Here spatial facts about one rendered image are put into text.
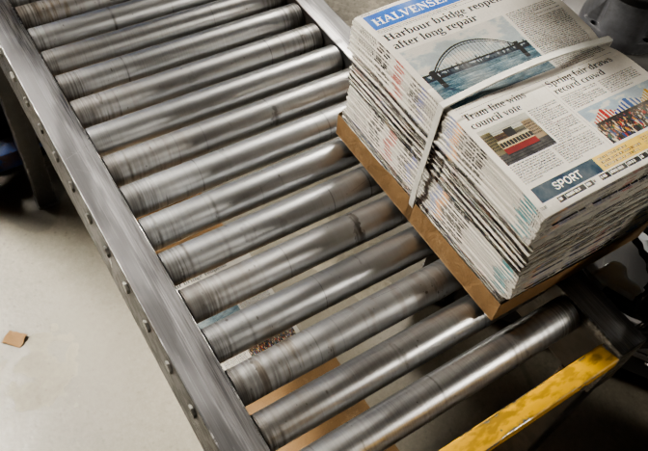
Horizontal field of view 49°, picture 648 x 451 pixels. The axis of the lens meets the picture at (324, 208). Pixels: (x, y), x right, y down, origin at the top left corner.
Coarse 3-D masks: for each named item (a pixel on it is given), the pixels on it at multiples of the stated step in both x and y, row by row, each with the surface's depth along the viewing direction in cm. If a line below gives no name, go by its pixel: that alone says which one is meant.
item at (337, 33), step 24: (288, 0) 133; (312, 0) 131; (336, 24) 128; (552, 288) 99; (576, 288) 98; (528, 312) 106; (600, 312) 96; (576, 336) 99; (600, 336) 94; (624, 336) 94; (624, 360) 97; (600, 384) 101
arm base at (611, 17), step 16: (592, 0) 128; (608, 0) 125; (624, 0) 122; (592, 16) 128; (608, 16) 125; (624, 16) 124; (640, 16) 123; (608, 32) 126; (624, 32) 125; (640, 32) 125; (624, 48) 127; (640, 48) 127
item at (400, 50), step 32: (416, 0) 96; (448, 0) 97; (480, 0) 97; (512, 0) 98; (544, 0) 98; (352, 32) 94; (384, 32) 91; (416, 32) 92; (448, 32) 92; (480, 32) 93; (512, 32) 94; (544, 32) 95; (576, 32) 96; (352, 64) 99; (384, 64) 91; (416, 64) 88; (448, 64) 89; (480, 64) 89; (352, 96) 102; (384, 96) 95; (416, 96) 88; (352, 128) 106; (384, 128) 98; (416, 128) 91; (384, 160) 101
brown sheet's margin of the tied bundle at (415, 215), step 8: (400, 192) 100; (400, 200) 101; (408, 200) 99; (400, 208) 102; (408, 208) 100; (416, 208) 98; (408, 216) 101; (416, 216) 99; (424, 216) 97; (416, 224) 100
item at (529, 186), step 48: (528, 96) 86; (576, 96) 87; (624, 96) 88; (480, 144) 81; (528, 144) 81; (576, 144) 82; (624, 144) 83; (480, 192) 84; (528, 192) 77; (576, 192) 78; (624, 192) 85; (480, 240) 88; (528, 240) 79; (576, 240) 87; (528, 288) 93
